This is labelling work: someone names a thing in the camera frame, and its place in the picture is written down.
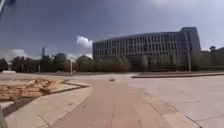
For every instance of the small dark object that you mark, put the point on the small dark object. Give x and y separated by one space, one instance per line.
112 79

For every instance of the row of trees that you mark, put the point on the row of trees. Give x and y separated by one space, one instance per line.
83 64

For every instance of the large grey curved building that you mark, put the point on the large grey curved building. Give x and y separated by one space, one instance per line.
150 43

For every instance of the reddish paved strip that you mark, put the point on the reddish paved strip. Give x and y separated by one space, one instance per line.
116 110

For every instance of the tall thin tower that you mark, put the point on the tall thin tower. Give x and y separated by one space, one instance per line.
43 51

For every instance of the grass bed with kerb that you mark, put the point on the grass bed with kerb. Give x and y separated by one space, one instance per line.
183 74

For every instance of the grey concrete slab plaza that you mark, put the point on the grey concrete slab plaza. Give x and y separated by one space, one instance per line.
193 96

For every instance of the sandy brick patch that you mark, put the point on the sandy brick patch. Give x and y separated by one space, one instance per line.
26 88

